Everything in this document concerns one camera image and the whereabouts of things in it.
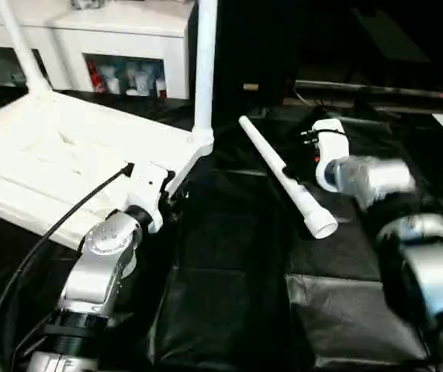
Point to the white plastic table leg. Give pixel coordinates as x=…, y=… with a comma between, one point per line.
x=23, y=50
x=283, y=170
x=205, y=77

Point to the white plastic table top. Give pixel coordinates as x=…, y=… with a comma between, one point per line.
x=70, y=155

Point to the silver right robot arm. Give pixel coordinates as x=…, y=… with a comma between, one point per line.
x=380, y=178

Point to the dark low bench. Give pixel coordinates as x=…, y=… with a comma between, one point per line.
x=360, y=88

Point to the black mat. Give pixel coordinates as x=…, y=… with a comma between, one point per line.
x=225, y=290

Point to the black speaker with gold label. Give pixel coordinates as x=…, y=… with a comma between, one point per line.
x=264, y=38

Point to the red bottle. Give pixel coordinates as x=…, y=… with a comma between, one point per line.
x=95, y=79

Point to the white glass-door cabinet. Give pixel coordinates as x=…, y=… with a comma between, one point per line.
x=128, y=35

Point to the clear glass jar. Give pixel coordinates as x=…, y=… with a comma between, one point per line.
x=85, y=4

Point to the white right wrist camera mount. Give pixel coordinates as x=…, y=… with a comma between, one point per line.
x=333, y=143

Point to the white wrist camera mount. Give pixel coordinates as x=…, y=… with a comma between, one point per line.
x=333, y=143
x=143, y=190

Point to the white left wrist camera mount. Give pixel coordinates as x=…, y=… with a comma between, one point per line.
x=143, y=190

